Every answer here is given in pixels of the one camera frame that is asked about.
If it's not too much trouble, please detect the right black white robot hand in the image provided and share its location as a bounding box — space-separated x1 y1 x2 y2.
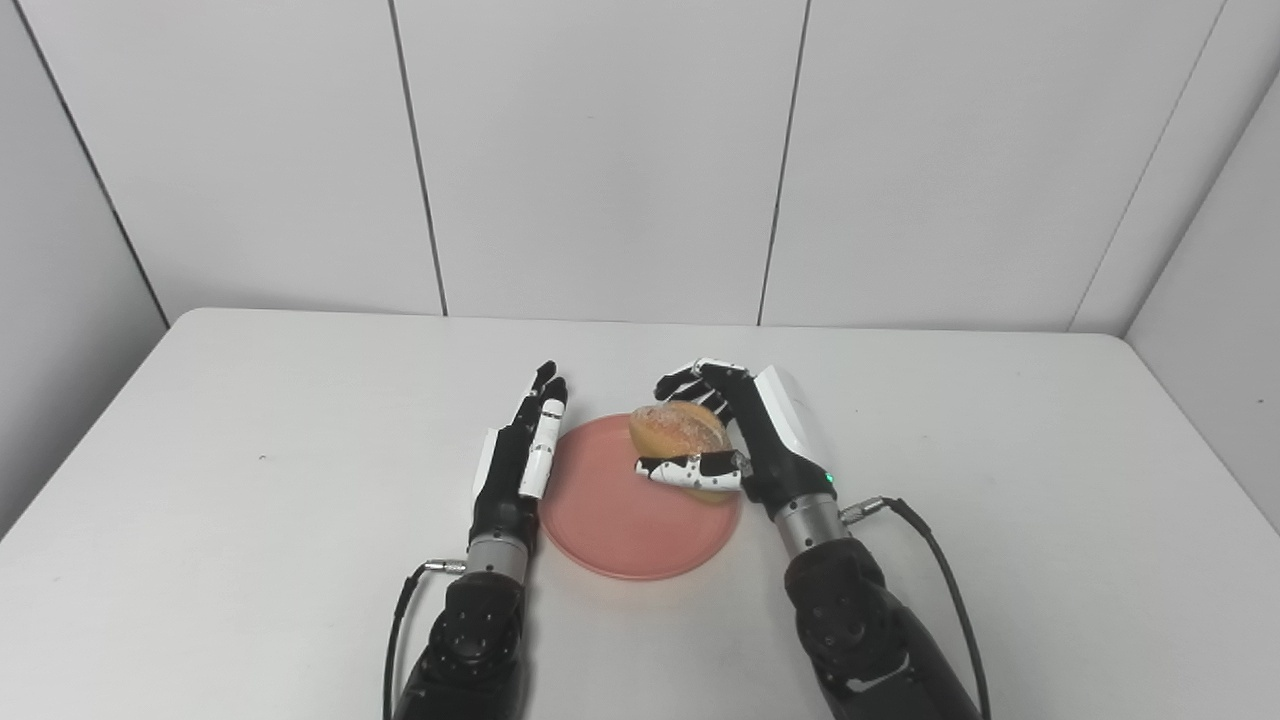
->
634 358 839 524

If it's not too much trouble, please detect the golden bread roll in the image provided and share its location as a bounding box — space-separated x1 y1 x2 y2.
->
628 401 743 504

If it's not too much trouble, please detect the pink round plate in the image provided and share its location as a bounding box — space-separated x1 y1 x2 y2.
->
538 414 744 582

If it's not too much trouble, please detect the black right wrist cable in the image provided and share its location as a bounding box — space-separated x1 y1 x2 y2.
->
839 496 994 720

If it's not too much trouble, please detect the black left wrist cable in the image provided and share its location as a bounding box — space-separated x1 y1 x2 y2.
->
381 559 468 720

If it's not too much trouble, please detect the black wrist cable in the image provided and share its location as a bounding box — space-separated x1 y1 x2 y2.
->
381 559 468 720
839 496 994 720

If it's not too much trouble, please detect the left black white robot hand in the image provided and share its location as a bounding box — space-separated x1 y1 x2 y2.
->
467 361 569 551

